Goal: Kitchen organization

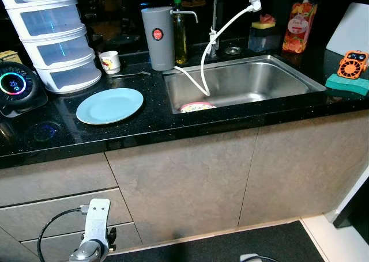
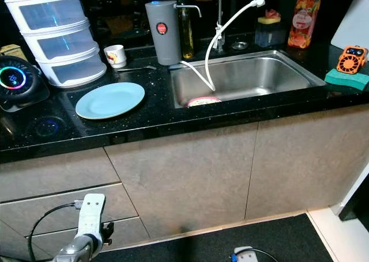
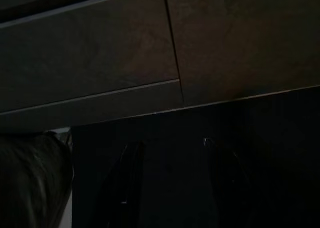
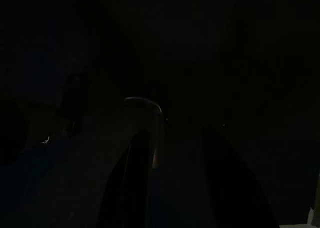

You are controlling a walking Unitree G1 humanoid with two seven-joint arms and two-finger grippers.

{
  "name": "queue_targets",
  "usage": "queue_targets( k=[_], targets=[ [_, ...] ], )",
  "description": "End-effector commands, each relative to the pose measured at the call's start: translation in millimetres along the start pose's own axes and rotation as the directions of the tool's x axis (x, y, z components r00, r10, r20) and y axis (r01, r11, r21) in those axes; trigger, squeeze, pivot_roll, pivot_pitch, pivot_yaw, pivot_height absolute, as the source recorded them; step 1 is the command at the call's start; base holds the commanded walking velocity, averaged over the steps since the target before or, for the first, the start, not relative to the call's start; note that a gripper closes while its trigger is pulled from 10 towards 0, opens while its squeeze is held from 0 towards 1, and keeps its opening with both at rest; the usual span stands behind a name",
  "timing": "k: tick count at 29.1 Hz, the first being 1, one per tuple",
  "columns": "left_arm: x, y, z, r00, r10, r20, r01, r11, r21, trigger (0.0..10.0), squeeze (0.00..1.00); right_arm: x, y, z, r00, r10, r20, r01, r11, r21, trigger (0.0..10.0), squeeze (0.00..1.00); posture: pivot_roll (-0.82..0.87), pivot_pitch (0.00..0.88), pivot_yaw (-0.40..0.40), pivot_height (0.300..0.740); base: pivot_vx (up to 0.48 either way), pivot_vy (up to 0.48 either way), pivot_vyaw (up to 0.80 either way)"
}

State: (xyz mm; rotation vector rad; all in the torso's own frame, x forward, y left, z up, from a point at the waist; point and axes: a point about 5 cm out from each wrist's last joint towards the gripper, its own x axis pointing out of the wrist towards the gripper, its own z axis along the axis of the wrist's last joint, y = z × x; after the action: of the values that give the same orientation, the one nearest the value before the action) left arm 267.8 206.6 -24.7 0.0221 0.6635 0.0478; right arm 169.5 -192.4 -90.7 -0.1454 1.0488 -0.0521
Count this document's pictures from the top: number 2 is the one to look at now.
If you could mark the grey water filter canister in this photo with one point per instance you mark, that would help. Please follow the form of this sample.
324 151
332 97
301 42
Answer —
161 43

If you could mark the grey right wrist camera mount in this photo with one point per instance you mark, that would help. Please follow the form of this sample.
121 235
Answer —
244 254

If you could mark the orange mini fan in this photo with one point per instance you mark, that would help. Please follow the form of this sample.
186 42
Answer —
350 60

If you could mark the yellow oil bottle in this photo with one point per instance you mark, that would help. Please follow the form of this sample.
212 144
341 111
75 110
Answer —
185 34

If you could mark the pink rimmed floral plate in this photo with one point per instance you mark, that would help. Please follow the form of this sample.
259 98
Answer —
203 102

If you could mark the light blue plate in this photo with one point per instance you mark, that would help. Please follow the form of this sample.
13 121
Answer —
109 101

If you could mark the small yellow box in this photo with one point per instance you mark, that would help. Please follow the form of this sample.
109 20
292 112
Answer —
11 50

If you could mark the yellow sponge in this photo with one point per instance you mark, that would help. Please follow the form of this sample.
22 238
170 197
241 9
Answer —
269 21

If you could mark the white tiered food container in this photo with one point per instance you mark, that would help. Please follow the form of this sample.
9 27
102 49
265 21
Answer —
60 43

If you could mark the small white printed cup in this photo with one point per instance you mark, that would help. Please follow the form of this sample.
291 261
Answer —
115 56

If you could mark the green sponge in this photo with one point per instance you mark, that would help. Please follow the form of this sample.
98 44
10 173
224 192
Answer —
346 81

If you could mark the grey cabinet door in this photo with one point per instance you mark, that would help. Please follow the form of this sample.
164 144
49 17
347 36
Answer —
184 175
308 158

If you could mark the dark sponge holder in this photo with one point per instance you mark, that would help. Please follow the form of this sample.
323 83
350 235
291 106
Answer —
268 36

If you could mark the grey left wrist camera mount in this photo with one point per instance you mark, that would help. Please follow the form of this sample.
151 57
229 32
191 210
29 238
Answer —
92 216

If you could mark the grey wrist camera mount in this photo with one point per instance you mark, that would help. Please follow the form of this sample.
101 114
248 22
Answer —
92 216
244 254

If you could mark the black floor mat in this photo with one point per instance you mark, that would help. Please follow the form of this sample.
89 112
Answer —
207 242

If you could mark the red scrubber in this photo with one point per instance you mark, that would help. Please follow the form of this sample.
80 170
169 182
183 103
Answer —
272 14

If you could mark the orange soap pump pouch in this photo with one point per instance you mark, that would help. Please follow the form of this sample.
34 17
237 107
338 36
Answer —
302 26

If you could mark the steel fork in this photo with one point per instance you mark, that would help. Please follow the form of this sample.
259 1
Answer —
135 68

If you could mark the stainless steel sink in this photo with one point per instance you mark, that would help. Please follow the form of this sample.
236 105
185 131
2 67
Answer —
256 75

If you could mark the chrome sink faucet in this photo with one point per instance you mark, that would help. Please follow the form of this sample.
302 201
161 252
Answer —
220 8

